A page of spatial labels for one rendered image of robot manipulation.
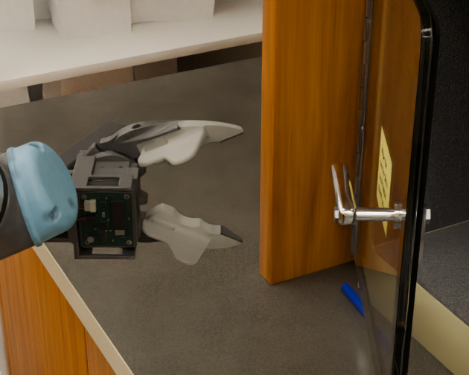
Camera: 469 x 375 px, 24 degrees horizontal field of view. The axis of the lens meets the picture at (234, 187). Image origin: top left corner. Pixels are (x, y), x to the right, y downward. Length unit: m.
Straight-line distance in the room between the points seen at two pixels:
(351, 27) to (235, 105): 0.58
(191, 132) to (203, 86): 0.88
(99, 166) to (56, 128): 0.75
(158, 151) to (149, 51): 1.09
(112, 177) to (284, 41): 0.32
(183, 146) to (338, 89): 0.34
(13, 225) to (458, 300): 0.53
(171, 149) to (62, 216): 0.15
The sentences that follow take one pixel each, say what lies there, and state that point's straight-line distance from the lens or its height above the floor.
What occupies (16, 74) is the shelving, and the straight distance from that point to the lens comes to 1.95.
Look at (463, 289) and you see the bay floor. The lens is 1.18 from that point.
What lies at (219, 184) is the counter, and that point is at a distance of 1.51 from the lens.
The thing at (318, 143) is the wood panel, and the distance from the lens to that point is 1.23.
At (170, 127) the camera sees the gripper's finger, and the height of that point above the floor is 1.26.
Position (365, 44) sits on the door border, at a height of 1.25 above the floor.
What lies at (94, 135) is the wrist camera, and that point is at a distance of 1.02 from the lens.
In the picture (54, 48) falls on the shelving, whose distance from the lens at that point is 2.05.
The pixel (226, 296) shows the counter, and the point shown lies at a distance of 1.28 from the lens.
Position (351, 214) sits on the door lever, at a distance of 0.92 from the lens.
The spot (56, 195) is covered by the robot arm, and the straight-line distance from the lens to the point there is 0.82.
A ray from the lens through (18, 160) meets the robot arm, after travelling 0.82.
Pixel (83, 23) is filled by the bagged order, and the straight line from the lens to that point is 2.09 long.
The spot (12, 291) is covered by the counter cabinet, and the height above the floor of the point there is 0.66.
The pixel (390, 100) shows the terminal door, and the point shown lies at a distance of 0.97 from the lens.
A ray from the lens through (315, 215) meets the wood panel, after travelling 1.28.
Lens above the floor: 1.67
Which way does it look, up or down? 29 degrees down
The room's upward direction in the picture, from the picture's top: straight up
